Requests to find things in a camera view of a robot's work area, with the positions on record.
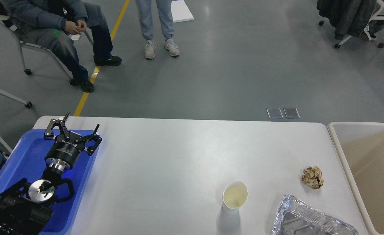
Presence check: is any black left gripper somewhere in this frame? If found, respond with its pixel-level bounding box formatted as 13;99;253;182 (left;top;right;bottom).
44;111;103;171

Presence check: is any white paper cup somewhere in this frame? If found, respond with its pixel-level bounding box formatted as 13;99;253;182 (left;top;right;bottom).
222;181;248;214

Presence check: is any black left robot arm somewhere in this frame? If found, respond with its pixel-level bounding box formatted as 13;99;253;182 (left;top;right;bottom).
0;114;102;235

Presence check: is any blue plastic tray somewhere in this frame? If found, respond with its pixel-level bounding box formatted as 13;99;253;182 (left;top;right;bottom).
0;129;97;235

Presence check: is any seated person in grey jacket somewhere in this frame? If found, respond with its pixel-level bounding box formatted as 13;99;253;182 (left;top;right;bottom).
1;0;122;93

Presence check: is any white chair under seated person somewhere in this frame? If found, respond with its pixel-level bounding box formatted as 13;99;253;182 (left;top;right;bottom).
0;12;94;93

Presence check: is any standing person in jeans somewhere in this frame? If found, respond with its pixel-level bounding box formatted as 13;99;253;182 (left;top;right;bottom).
135;0;180;60

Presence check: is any white board on floor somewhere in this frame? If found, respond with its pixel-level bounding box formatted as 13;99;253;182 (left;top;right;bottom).
171;0;194;23

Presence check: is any left floor metal plate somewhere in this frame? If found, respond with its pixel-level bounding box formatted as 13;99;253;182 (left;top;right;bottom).
266;108;283;119

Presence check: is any floor metal plate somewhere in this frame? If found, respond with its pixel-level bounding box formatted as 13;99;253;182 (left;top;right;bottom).
283;107;301;119
266;108;283;119

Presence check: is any right floor metal plate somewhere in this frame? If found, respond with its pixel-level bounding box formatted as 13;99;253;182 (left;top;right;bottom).
283;107;301;119

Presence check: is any aluminium foil tray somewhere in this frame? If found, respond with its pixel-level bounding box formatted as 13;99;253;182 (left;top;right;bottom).
272;194;358;235

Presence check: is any crumpled brown paper ball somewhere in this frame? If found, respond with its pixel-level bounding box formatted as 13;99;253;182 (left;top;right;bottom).
301;166;324;189

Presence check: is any beige plastic bin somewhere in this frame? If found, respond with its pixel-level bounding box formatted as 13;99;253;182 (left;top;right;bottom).
328;122;384;235

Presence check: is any chair with dark coat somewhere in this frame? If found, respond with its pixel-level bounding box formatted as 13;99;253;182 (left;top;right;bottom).
316;0;384;49

